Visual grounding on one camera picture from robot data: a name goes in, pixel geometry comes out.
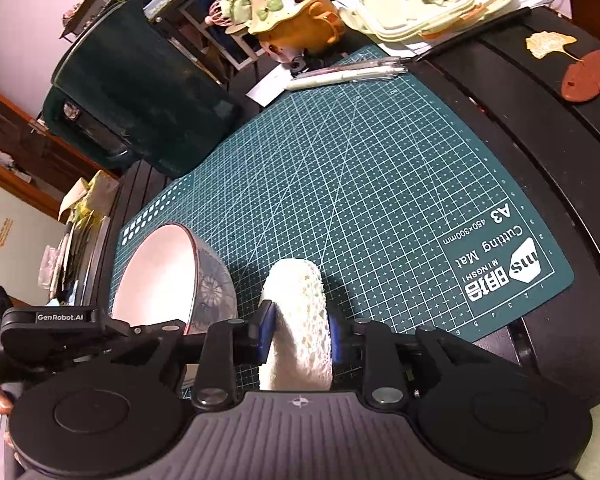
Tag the white stool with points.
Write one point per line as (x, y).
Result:
(240, 45)

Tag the white ceramic bowl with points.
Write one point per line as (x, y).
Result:
(155, 275)

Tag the brown leaf-shaped coaster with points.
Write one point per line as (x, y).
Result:
(587, 77)

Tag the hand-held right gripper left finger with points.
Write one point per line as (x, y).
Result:
(266, 330)

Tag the white note paper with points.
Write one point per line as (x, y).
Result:
(270, 87)

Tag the yellow ginkgo leaf ornament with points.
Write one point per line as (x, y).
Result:
(545, 42)

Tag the clear pen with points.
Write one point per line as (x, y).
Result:
(370, 64)

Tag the white pen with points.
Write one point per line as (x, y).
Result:
(330, 79)

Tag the white loofah sponge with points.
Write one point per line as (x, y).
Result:
(295, 300)

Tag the stack of pale green lids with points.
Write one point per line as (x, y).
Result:
(420, 10)

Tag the dark green kettle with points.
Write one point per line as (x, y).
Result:
(140, 85)

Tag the brown wooden shelf unit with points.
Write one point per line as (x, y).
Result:
(30, 150)

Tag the orange cat teapot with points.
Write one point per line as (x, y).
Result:
(295, 15)

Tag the green cutting mat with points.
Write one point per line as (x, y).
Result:
(380, 185)

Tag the stack of books and papers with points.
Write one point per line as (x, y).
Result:
(80, 230)

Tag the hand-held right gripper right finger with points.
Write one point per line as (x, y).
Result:
(336, 340)

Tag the gold calligraphy wall scroll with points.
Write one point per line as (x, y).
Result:
(10, 230)

